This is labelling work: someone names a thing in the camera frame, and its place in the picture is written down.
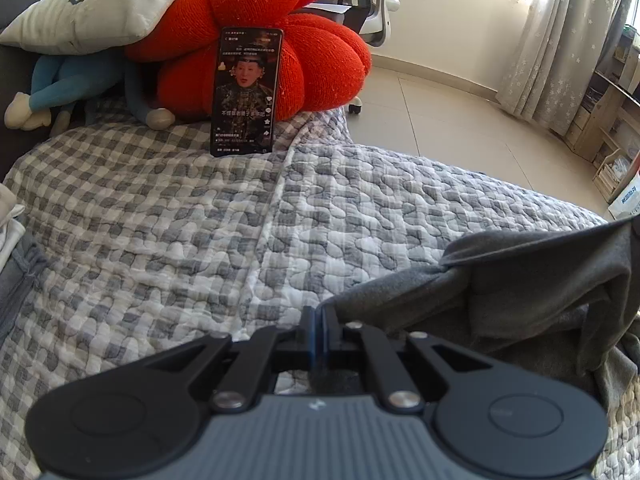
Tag white printed pillow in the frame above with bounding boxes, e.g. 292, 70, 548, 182
0, 0, 223, 56

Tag beige star-print curtain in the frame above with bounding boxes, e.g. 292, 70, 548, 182
495, 0, 633, 122

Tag blue plush toy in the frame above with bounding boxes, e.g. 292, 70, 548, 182
4, 52, 176, 136

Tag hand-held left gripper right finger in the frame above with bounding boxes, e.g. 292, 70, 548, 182
320, 305, 496, 414

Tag grey checkered quilt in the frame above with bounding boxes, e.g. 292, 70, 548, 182
0, 105, 640, 480

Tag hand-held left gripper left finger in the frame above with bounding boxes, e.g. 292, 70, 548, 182
140, 307, 317, 414

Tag grey drawstring pants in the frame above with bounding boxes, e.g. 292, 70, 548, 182
0, 232, 49, 342

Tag white office chair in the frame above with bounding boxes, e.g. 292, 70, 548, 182
300, 0, 402, 116

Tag white paper sheet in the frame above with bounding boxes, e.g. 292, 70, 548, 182
304, 2, 354, 15

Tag red pumpkin cushion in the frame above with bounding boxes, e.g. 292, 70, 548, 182
124, 0, 373, 122

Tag black smartphone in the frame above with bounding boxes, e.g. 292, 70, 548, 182
210, 27, 285, 157

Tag grey top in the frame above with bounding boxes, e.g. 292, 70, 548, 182
320, 219, 640, 403

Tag cream garment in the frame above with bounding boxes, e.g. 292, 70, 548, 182
0, 185, 27, 267

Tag wooden shelf desk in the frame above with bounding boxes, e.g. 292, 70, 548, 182
565, 25, 640, 206

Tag white shopping bag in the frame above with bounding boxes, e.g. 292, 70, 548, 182
607, 160, 640, 221

